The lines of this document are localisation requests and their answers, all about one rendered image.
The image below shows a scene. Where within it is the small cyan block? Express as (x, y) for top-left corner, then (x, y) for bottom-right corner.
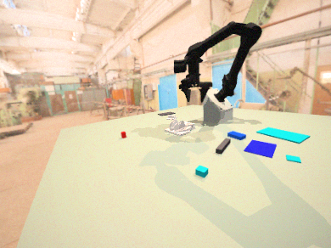
(195, 165), (208, 178)

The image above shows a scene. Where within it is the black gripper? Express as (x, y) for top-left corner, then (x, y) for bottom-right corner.
(179, 71), (212, 103)

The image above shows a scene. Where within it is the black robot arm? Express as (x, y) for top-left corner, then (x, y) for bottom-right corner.
(174, 21), (262, 102)

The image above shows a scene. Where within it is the small blue block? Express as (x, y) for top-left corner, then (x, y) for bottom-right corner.
(227, 132), (247, 140)

